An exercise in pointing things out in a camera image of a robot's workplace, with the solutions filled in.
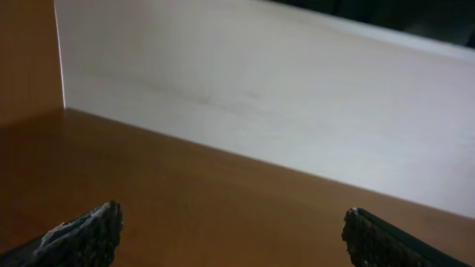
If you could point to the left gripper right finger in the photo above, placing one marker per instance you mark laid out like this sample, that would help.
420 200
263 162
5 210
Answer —
373 242

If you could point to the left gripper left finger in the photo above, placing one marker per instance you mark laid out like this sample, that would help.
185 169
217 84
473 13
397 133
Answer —
89 240

